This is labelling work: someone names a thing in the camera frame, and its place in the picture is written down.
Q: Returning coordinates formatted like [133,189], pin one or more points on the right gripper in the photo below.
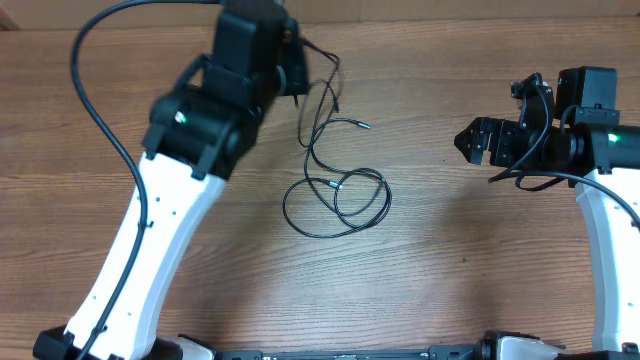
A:
[479,134]

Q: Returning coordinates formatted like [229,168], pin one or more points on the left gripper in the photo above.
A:
[292,56]

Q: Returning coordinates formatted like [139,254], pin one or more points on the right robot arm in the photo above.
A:
[572,133]

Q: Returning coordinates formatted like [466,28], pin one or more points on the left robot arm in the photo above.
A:
[197,133]

